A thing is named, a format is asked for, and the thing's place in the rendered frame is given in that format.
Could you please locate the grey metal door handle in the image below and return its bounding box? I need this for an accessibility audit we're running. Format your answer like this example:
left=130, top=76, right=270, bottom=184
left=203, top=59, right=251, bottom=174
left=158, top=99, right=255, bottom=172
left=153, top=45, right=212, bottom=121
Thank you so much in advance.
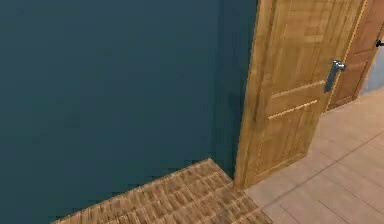
left=323, top=59, right=347, bottom=94

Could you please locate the light wooden room door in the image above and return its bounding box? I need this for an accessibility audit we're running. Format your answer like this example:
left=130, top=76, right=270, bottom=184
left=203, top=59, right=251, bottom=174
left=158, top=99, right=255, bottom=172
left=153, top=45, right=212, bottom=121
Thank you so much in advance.
left=233, top=0, right=368, bottom=191

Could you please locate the brown wooden room door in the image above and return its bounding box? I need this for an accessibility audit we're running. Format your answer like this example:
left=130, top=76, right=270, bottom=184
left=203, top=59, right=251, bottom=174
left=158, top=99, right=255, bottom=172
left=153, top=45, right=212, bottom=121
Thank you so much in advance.
left=327, top=0, right=384, bottom=112

